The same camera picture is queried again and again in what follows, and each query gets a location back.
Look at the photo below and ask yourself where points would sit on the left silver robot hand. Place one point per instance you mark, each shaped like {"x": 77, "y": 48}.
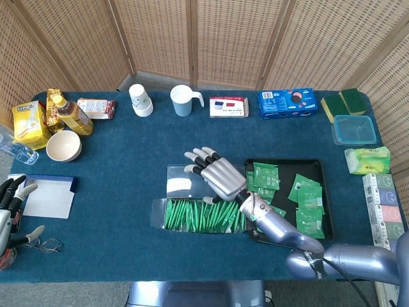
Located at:
{"x": 5, "y": 224}

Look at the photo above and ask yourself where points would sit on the clear box of green sachets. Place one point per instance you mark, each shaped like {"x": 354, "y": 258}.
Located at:
{"x": 179, "y": 179}

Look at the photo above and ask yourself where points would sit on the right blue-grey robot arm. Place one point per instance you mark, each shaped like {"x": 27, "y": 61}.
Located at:
{"x": 278, "y": 227}

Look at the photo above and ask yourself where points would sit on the white blue flat box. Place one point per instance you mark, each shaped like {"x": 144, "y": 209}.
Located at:
{"x": 48, "y": 198}

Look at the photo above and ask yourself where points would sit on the yellow carton box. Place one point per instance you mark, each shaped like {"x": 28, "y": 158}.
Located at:
{"x": 30, "y": 124}

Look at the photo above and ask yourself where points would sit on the yellow iced tea bottle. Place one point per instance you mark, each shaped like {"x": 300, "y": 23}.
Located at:
{"x": 75, "y": 116}

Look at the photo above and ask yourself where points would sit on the white card box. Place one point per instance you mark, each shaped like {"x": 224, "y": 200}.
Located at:
{"x": 228, "y": 107}

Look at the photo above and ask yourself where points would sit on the blue cookie box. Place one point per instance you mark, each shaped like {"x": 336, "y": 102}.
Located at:
{"x": 287, "y": 104}

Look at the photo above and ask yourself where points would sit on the red package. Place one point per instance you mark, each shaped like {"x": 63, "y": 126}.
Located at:
{"x": 6, "y": 260}

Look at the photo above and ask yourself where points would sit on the thin-framed eyeglasses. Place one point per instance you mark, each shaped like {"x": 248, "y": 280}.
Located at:
{"x": 48, "y": 246}

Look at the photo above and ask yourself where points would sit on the clear plastic water bottle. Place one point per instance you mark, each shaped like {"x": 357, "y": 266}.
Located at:
{"x": 22, "y": 153}

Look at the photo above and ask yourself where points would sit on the cream bowl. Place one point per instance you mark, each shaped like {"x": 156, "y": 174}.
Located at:
{"x": 64, "y": 147}

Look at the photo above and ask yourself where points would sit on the gold foil packet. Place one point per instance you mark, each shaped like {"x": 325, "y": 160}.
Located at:
{"x": 54, "y": 112}

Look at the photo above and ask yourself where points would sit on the blue carpet table cover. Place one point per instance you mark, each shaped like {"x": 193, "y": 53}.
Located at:
{"x": 128, "y": 192}

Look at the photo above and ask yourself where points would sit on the white brown biscuit package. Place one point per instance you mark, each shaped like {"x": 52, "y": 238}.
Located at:
{"x": 96, "y": 108}

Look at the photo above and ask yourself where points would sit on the white paper cup stack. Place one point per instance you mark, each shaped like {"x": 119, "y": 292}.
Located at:
{"x": 140, "y": 100}

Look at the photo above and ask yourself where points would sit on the blue-grey robot torso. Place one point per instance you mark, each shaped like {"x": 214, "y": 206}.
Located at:
{"x": 191, "y": 294}

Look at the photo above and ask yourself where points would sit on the light blue mug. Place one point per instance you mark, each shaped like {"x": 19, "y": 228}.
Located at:
{"x": 182, "y": 100}

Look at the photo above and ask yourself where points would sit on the wicker folding screen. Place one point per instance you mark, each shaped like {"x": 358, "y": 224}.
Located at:
{"x": 223, "y": 38}

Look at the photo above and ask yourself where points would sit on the black plastic tray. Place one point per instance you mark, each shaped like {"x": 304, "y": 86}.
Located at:
{"x": 287, "y": 166}

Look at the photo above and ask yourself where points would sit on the yellow green sponge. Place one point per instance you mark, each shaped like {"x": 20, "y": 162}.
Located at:
{"x": 353, "y": 100}
{"x": 334, "y": 107}

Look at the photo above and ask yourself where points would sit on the clear blue-rimmed food container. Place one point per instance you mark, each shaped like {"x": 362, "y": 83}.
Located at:
{"x": 353, "y": 129}

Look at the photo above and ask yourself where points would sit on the green wet wipe pack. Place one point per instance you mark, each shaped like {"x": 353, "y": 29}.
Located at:
{"x": 367, "y": 160}

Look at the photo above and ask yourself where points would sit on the pastel tissue multipack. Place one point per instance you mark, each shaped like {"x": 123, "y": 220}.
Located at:
{"x": 383, "y": 204}

